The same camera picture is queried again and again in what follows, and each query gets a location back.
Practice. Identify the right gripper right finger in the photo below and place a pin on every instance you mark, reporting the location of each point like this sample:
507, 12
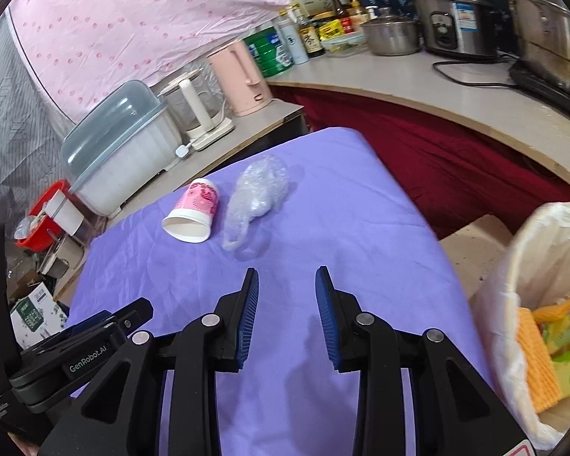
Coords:
415, 390

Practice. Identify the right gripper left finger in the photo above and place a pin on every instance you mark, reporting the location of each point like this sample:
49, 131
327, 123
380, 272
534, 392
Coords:
120, 410

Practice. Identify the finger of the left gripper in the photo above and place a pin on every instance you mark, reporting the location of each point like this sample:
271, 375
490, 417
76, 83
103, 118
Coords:
128, 315

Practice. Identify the orange waffle cloth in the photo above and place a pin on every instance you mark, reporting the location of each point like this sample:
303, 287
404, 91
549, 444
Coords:
541, 379
552, 313

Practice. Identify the trash bin with white liner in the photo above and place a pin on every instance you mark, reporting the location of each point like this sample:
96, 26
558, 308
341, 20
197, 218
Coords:
533, 272

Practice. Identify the person's left hand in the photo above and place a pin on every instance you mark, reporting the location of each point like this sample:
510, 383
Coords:
26, 448

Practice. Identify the white green cardboard box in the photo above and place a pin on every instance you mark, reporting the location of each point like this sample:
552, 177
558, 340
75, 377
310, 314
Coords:
37, 317

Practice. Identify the small steel pot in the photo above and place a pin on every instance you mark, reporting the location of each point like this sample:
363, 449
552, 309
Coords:
63, 256

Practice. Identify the red plastic basin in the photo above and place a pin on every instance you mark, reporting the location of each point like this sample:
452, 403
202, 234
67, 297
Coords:
44, 234

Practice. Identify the pink paper cup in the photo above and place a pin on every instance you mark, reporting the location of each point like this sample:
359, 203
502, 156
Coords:
192, 217

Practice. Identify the white cup blender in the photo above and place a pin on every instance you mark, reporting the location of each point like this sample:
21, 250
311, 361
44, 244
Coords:
68, 217

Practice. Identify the dish rack with grey lid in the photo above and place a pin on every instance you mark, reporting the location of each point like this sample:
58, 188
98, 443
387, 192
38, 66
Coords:
119, 146

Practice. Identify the clear crumpled plastic bag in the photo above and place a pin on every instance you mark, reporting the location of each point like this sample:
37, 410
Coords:
262, 187

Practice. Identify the grey striped cloth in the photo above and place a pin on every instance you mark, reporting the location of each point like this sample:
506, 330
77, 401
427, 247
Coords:
31, 131

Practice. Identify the white glass electric kettle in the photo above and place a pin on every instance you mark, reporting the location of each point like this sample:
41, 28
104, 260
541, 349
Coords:
198, 112

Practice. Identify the purple tablecloth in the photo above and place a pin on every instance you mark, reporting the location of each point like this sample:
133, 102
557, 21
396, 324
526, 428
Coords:
343, 211

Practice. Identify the red skirt cloth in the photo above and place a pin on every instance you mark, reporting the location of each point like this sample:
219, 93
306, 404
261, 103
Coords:
454, 175

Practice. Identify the pink electric kettle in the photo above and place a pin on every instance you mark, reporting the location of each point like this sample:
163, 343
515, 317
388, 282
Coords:
240, 79

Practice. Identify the pink dotted curtain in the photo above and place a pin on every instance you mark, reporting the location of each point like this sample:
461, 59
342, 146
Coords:
81, 50

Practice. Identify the green tin can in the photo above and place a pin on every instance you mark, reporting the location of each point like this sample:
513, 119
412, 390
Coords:
269, 52

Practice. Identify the black induction cooker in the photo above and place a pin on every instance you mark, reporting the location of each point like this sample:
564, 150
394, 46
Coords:
534, 86

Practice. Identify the white slim bottle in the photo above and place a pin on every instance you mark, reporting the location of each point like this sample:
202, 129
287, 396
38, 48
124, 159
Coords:
291, 37

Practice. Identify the dark soy sauce bottle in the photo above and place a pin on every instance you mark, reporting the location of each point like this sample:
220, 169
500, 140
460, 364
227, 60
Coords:
309, 36

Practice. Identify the clear food container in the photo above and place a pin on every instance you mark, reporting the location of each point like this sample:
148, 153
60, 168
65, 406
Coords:
345, 45

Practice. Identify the yellow seasoning packet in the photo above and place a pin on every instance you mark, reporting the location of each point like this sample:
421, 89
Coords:
330, 29

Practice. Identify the steel pot with lid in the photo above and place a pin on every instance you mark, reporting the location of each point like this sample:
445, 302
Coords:
392, 36

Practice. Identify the large steel stockpot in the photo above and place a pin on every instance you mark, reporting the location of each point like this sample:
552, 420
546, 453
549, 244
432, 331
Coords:
543, 29

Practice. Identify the silver rice cooker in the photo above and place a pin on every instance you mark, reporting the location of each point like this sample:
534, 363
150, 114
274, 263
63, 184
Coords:
458, 29

